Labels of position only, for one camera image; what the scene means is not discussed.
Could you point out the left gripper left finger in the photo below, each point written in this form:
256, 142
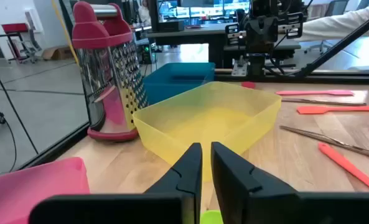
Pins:
171, 205

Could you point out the small lime green utensil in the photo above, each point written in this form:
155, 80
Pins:
211, 217

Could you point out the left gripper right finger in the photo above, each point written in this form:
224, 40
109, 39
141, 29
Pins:
249, 202

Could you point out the black aluminium table frame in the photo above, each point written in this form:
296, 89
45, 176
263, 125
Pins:
343, 43

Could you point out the red silicone spoon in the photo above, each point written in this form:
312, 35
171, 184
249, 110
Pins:
248, 85

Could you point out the copper table knife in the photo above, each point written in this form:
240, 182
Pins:
324, 102
327, 141

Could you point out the pink plastic bin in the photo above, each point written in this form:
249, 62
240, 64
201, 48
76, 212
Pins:
31, 186

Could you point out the pink silicone spatula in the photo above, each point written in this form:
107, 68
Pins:
315, 92

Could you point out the yellow plastic bin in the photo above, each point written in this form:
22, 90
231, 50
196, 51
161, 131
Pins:
203, 124

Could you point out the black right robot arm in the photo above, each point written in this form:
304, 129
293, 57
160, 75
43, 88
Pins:
257, 63

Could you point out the person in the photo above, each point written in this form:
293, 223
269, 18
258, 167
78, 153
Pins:
333, 26

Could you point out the cardboard box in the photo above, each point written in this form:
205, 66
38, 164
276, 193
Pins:
58, 53

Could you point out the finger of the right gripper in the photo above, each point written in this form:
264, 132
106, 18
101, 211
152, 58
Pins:
255, 42
268, 42

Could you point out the grey desk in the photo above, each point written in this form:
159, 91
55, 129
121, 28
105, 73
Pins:
203, 32

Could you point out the blue plastic bin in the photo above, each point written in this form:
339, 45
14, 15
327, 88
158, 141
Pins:
171, 81

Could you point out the red work table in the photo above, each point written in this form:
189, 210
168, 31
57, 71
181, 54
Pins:
14, 28

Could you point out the black framed computer monitor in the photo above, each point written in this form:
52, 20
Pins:
203, 12

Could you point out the orange silicone spoon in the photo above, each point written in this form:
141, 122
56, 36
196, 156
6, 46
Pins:
349, 165
311, 109

